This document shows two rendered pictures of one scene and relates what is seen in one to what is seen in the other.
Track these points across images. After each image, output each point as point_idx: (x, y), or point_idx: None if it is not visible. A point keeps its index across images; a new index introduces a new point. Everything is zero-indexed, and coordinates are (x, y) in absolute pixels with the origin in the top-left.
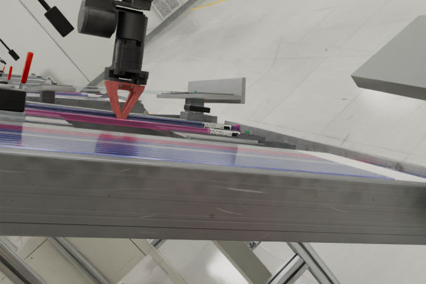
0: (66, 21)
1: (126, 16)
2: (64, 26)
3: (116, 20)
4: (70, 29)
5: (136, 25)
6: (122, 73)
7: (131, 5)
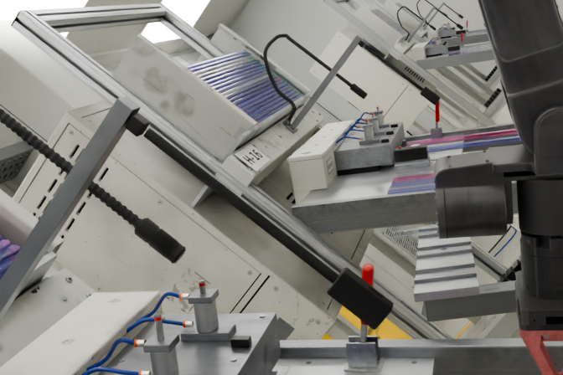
0: (373, 300)
1: (531, 189)
2: (369, 309)
3: (511, 201)
4: (383, 313)
5: (557, 203)
6: (539, 321)
7: (534, 170)
